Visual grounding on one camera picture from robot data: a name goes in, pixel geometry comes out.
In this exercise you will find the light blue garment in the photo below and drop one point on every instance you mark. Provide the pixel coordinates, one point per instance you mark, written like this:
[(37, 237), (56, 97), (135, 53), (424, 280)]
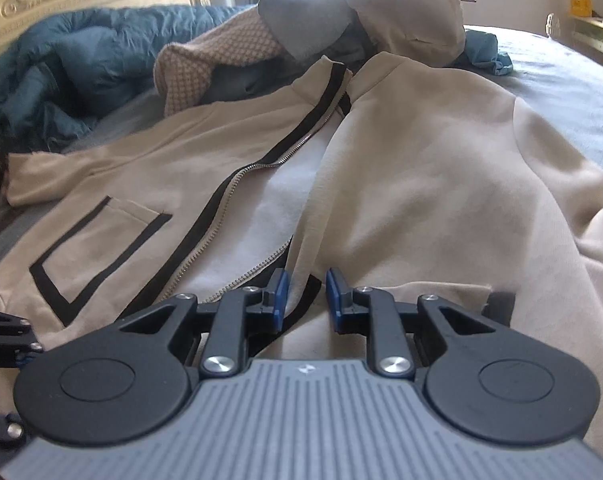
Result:
[(481, 52)]

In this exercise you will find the blue duvet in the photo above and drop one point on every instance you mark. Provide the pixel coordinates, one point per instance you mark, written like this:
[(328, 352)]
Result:
[(91, 60)]

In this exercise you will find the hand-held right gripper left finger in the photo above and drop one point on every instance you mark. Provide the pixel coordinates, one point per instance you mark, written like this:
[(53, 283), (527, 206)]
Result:
[(280, 301)]

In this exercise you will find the slate blue folded garment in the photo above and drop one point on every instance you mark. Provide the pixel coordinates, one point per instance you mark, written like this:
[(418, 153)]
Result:
[(246, 82)]

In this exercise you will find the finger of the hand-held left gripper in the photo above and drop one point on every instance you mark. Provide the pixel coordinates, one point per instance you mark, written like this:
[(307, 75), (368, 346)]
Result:
[(4, 427), (11, 352)]

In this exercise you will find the cream zip jacket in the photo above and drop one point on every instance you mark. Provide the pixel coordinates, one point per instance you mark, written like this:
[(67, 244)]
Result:
[(406, 170)]

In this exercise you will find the cream bedpost finial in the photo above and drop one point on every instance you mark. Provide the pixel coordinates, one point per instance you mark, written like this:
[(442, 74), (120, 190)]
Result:
[(553, 25)]

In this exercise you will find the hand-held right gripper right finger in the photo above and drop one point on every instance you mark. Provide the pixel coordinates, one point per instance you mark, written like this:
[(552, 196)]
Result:
[(335, 301)]

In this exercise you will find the beige checked sweater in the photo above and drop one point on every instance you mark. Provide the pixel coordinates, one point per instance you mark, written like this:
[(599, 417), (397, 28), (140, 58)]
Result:
[(216, 55)]

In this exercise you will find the white desk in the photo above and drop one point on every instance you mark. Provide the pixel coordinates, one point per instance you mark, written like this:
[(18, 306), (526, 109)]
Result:
[(599, 37)]

